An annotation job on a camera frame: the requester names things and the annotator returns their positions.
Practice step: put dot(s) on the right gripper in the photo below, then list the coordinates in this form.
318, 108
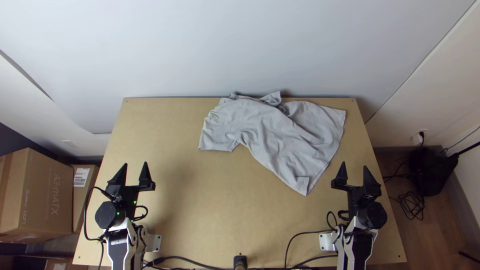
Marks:
355, 202

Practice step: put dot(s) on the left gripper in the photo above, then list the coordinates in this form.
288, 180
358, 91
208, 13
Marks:
129, 198

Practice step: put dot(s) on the grey t-shirt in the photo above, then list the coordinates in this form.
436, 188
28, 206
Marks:
273, 138

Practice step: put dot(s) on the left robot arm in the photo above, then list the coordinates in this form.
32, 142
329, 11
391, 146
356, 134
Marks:
120, 247

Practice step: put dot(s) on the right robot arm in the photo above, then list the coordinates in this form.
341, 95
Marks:
360, 247

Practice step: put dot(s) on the small labelled cardboard box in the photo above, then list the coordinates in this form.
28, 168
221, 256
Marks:
84, 195

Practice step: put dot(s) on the black bag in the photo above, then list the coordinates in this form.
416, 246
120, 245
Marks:
431, 172

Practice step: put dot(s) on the large cardboard box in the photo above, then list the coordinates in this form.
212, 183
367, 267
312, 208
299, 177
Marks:
33, 191

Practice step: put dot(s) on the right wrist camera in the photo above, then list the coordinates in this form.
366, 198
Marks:
368, 198

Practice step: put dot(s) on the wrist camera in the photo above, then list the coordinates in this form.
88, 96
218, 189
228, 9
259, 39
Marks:
115, 197
368, 198

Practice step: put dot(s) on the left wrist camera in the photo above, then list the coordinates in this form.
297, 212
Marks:
115, 197

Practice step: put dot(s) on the white wall socket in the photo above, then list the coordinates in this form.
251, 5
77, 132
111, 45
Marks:
417, 138

